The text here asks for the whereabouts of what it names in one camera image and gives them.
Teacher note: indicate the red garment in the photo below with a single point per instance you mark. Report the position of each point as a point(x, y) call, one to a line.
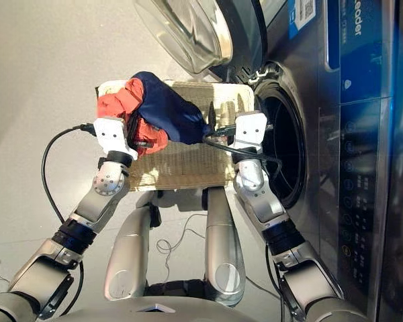
point(121, 100)

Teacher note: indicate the navy blue garment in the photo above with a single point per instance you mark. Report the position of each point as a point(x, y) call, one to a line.
point(171, 110)

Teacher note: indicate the pale woven basket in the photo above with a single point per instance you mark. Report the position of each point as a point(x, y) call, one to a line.
point(188, 164)

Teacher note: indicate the washing machine door hinge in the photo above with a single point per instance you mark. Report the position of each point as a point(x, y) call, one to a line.
point(260, 75)

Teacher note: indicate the washing machine drum opening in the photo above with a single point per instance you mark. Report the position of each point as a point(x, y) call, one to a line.
point(289, 110)

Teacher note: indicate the round glass washing machine door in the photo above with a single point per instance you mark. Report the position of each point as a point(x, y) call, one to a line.
point(188, 33)

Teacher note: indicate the grey washing machine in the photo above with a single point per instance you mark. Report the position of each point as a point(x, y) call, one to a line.
point(317, 67)

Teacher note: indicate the washing machine control panel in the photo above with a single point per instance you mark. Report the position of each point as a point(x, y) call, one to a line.
point(362, 201)

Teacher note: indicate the washing machine detergent drawer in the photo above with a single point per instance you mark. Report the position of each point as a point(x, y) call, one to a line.
point(366, 67)

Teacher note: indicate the silver robot leg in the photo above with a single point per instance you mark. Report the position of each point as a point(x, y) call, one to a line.
point(127, 255)
point(223, 255)

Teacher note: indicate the blue white energy label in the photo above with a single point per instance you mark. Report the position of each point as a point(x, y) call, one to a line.
point(302, 20)

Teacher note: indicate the silver robot torso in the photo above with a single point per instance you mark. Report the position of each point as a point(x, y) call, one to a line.
point(114, 315)

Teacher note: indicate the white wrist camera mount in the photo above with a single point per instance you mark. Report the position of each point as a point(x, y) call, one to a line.
point(250, 129)
point(112, 135)

